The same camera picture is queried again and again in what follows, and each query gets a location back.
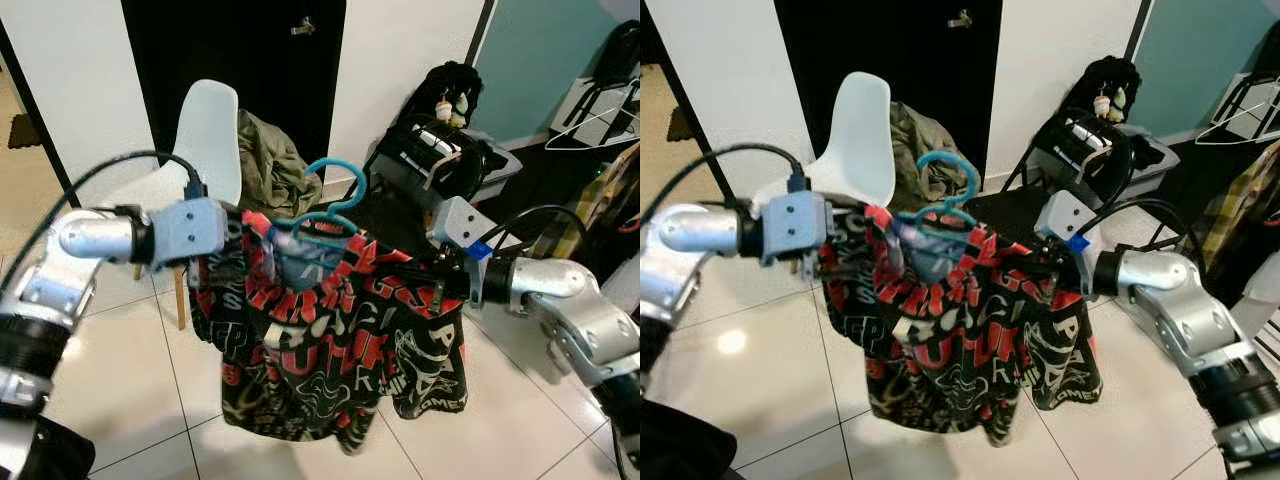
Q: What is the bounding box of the yellow grey plaid shirt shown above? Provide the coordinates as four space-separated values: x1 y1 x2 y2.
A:
1195 140 1280 271
555 145 641 263

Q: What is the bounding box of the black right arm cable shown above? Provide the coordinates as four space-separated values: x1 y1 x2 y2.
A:
1080 198 1201 256
480 205 591 263

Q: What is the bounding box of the black red patterned shirt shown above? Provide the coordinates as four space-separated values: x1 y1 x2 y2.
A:
818 200 1106 446
188 205 471 456

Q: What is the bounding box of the white plastic chair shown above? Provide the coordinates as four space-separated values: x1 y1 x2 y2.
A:
750 72 896 276
105 80 243 331

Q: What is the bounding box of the grey storage box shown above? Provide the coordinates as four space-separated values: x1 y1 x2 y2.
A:
1125 125 1183 196
470 135 526 201

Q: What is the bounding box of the olive green cloth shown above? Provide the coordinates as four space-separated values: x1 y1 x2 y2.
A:
235 108 326 221
885 100 971 213

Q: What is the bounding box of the white wire hanger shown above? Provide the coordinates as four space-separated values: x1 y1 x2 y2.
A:
1195 72 1280 146
545 80 641 153

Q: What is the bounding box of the black backpack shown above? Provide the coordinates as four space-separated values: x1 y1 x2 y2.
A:
420 62 486 126
1080 55 1143 119

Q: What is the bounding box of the teal plastic hanger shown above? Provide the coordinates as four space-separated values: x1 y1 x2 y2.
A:
270 158 369 251
895 150 983 241

